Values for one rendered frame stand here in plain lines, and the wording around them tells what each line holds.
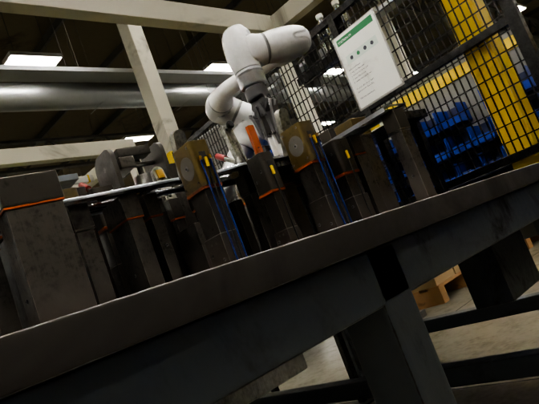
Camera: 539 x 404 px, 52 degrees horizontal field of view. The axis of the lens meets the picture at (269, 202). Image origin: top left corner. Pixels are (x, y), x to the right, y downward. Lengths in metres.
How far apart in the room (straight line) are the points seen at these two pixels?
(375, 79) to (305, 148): 0.69
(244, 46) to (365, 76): 0.58
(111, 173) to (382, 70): 1.05
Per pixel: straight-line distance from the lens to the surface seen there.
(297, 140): 1.55
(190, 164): 1.35
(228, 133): 1.93
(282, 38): 1.83
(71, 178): 1.74
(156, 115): 10.08
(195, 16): 5.88
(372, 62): 2.16
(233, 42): 1.80
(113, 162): 1.66
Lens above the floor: 0.67
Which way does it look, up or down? 7 degrees up
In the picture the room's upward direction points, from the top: 21 degrees counter-clockwise
